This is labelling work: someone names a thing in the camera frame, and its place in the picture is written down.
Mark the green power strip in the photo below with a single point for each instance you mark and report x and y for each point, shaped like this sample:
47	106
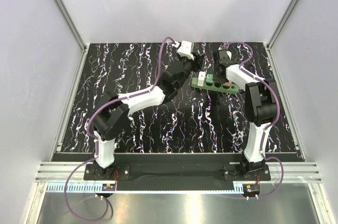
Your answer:
233	89

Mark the marble pattern mat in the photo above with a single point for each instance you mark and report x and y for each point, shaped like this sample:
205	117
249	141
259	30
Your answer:
195	121

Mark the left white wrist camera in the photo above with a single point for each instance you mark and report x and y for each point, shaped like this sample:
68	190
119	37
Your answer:
185	50

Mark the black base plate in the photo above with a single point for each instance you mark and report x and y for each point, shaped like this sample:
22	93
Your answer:
130	166

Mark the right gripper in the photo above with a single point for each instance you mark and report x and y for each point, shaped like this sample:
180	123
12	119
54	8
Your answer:
217	80

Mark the green charger plug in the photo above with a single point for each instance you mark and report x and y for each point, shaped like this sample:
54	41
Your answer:
209	79

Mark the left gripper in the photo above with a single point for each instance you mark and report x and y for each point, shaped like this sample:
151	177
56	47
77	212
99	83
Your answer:
197	62

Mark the pink charger plug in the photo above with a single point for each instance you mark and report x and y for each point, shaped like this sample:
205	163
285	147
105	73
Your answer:
227	84

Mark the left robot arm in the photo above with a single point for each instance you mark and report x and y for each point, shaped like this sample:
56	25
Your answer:
111	117

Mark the white charger plug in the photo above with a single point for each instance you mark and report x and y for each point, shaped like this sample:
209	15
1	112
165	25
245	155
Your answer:
201	78

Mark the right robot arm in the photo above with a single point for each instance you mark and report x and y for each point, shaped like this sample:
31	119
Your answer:
262	109

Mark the aluminium frame rail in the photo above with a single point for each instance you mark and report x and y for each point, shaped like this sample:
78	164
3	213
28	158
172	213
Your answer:
167	178

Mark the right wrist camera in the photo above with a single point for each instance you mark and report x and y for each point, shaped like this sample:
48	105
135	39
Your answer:
224	56

